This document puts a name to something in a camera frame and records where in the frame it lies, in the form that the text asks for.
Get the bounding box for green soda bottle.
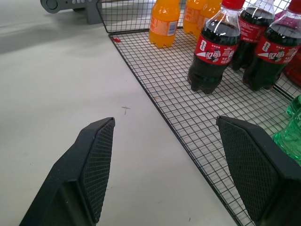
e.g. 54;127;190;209
272;94;301;167

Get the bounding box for cola bottle red label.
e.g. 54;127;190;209
229;0;276;72
187;0;246;95
242;0;301;92

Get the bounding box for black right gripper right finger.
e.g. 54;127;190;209
215;115;301;226

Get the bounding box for orange soda bottle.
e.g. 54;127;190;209
149;0;181;48
182;0;223;40

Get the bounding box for black wire mesh basket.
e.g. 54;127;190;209
95;0;301;226

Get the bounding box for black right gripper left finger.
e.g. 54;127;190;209
19;117;116;226

